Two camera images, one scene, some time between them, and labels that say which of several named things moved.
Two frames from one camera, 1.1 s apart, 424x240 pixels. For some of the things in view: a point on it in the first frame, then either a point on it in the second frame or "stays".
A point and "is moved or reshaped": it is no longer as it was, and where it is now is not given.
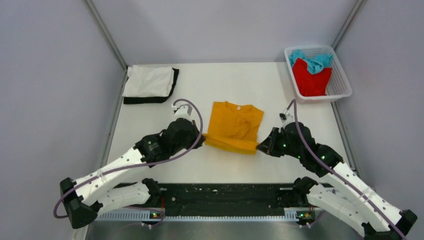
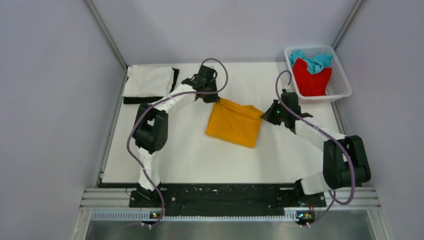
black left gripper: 196,132 -> 213,98
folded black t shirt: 127,100 stays
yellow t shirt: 233,128 is moved or reshaped
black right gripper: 268,145 -> 269,115
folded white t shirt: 148,81 stays
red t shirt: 310,84 stays
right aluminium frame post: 334,45 stays
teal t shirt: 315,63 stays
